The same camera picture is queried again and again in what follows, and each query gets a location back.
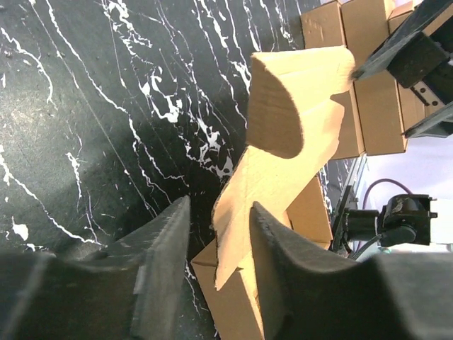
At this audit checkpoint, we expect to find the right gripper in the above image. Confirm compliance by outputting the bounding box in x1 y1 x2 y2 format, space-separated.
352 0 452 139

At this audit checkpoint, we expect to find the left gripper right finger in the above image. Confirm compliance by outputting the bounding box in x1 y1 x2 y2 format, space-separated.
249 203 452 339

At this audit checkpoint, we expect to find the cardboard box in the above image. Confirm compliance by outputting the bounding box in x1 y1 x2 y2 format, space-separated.
192 46 355 339

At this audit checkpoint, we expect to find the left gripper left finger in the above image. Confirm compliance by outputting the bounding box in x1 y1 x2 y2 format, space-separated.
1 196 190 339

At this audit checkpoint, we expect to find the stack of flat cardboard boxes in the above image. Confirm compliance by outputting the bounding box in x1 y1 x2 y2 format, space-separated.
301 0 430 159

